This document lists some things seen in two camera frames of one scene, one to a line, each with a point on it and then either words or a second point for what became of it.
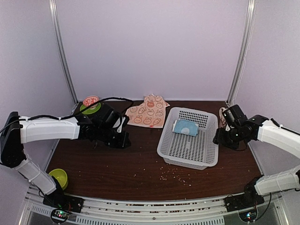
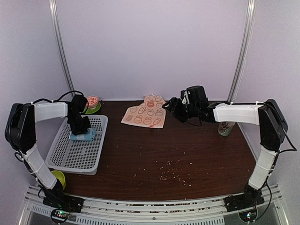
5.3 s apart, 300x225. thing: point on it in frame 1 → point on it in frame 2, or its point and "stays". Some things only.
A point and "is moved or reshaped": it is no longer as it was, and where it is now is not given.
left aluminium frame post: x=54 y=11 stays
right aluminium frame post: x=251 y=10 stays
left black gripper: x=121 y=144 → x=87 y=125
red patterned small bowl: x=90 y=100 stays
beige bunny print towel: x=150 y=113 stays
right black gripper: x=219 y=138 → x=176 y=101
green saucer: x=92 y=110 stays
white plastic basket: x=188 y=138 → x=78 y=157
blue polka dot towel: x=185 y=127 is moved or reshaped
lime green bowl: x=61 y=176 stays
